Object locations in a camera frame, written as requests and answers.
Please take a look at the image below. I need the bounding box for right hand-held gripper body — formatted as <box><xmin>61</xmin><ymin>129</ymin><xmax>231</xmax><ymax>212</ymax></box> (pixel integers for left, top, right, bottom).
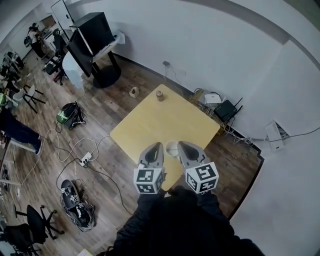
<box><xmin>183</xmin><ymin>159</ymin><xmax>220</xmax><ymax>195</ymax></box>

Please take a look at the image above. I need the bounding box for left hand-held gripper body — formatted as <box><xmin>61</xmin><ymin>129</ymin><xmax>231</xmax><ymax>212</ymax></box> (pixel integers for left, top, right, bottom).
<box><xmin>133</xmin><ymin>161</ymin><xmax>167</xmax><ymax>195</ymax></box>

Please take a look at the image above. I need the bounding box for white mug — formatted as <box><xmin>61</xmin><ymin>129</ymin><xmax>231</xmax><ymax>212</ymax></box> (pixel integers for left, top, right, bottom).
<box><xmin>165</xmin><ymin>140</ymin><xmax>181</xmax><ymax>159</ymax></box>

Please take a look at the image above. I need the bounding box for person's left forearm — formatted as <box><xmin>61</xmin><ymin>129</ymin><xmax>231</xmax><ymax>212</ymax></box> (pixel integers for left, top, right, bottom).
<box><xmin>113</xmin><ymin>191</ymin><xmax>171</xmax><ymax>256</ymax></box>

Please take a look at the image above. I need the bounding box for person's right forearm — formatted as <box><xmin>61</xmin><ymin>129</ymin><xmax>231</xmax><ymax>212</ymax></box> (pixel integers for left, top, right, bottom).
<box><xmin>196</xmin><ymin>191</ymin><xmax>266</xmax><ymax>256</ymax></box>

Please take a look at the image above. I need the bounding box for person's black clothed body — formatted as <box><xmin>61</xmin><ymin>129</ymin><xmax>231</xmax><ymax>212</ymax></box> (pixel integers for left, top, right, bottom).
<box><xmin>159</xmin><ymin>186</ymin><xmax>241</xmax><ymax>256</ymax></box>

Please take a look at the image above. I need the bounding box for black router with antennas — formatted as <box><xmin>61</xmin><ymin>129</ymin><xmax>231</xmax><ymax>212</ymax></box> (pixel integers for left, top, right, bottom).
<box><xmin>213</xmin><ymin>97</ymin><xmax>245</xmax><ymax>123</ymax></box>

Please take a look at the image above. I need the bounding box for white power strip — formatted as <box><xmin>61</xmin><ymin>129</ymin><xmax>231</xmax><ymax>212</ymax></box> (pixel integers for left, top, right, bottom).
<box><xmin>79</xmin><ymin>151</ymin><xmax>93</xmax><ymax>166</ymax></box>

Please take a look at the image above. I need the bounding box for brown cardboard box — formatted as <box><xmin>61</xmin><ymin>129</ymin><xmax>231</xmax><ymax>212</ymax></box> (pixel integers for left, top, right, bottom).
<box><xmin>189</xmin><ymin>88</ymin><xmax>216</xmax><ymax>116</ymax></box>

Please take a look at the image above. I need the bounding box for white router box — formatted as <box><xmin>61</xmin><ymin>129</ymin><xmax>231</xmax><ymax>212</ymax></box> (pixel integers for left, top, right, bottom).
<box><xmin>204</xmin><ymin>92</ymin><xmax>223</xmax><ymax>105</ymax></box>

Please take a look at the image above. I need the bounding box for pile of gripper gear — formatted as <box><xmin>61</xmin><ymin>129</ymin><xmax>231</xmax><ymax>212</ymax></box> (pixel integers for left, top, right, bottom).
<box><xmin>59</xmin><ymin>179</ymin><xmax>97</xmax><ymax>232</ymax></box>

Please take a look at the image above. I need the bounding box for green and black backpack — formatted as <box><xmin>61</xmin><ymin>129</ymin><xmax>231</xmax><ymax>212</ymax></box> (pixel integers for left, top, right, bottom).
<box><xmin>55</xmin><ymin>101</ymin><xmax>87</xmax><ymax>131</ymax></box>

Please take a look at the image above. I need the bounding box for white round table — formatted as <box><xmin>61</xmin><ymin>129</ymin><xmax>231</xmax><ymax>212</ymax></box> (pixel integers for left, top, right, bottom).
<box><xmin>61</xmin><ymin>51</ymin><xmax>85</xmax><ymax>91</ymax></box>

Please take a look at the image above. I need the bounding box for black office chair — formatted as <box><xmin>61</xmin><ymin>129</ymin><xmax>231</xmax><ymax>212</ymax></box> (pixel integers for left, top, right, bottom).
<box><xmin>44</xmin><ymin>28</ymin><xmax>68</xmax><ymax>86</ymax></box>
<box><xmin>3</xmin><ymin>204</ymin><xmax>65</xmax><ymax>256</ymax></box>

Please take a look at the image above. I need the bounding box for white chair with black legs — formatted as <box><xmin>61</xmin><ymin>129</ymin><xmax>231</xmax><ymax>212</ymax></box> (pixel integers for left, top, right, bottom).
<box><xmin>12</xmin><ymin>84</ymin><xmax>47</xmax><ymax>115</ymax></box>

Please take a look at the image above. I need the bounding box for white framed board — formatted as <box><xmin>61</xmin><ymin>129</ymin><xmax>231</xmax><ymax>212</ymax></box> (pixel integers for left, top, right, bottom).
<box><xmin>51</xmin><ymin>0</ymin><xmax>75</xmax><ymax>32</ymax></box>

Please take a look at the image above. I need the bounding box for black floor cable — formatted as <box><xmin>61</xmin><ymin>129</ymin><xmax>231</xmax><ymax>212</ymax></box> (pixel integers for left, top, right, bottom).
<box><xmin>56</xmin><ymin>159</ymin><xmax>133</xmax><ymax>216</ymax></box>

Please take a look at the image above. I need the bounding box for white cable bundle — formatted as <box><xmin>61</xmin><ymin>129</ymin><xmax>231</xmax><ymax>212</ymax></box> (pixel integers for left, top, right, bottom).
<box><xmin>219</xmin><ymin>119</ymin><xmax>266</xmax><ymax>146</ymax></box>

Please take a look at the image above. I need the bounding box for white floor cable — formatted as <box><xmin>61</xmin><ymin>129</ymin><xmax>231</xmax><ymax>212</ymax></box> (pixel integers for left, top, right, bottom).
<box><xmin>19</xmin><ymin>128</ymin><xmax>111</xmax><ymax>186</ymax></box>

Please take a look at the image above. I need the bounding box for white open wall panel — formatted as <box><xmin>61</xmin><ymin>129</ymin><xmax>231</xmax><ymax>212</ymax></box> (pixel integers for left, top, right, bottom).
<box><xmin>264</xmin><ymin>119</ymin><xmax>292</xmax><ymax>152</ymax></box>

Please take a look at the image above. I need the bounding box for grey wall cable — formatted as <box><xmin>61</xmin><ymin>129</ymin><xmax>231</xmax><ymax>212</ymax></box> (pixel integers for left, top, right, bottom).
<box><xmin>282</xmin><ymin>126</ymin><xmax>320</xmax><ymax>141</ymax></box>

